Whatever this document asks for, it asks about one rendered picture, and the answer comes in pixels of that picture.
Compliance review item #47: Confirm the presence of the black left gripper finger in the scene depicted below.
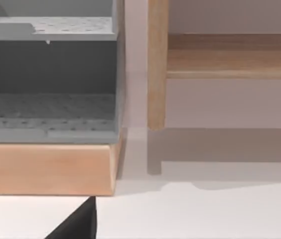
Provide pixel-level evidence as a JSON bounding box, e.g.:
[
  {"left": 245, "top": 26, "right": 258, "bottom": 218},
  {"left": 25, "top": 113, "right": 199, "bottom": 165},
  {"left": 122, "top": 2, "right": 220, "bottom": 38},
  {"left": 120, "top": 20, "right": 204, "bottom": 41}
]
[{"left": 43, "top": 196, "right": 98, "bottom": 239}]

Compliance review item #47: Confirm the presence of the pale wooden drawer front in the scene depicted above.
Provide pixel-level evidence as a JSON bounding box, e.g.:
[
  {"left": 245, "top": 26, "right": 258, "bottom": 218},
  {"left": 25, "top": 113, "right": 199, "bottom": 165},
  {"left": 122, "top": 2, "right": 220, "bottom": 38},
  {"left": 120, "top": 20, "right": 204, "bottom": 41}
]
[{"left": 0, "top": 135, "right": 124, "bottom": 197}]

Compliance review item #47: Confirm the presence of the grey pierced drawer inside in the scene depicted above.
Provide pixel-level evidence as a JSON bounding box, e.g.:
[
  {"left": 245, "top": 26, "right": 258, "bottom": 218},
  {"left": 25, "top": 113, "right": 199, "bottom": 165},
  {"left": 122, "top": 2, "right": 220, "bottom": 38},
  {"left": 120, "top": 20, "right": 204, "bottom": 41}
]
[{"left": 0, "top": 0, "right": 126, "bottom": 145}]

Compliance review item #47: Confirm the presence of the wooden open shelf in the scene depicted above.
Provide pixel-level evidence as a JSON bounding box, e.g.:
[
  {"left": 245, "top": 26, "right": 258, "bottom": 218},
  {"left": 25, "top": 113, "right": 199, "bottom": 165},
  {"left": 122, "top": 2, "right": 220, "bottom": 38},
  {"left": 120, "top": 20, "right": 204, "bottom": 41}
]
[{"left": 147, "top": 0, "right": 281, "bottom": 132}]

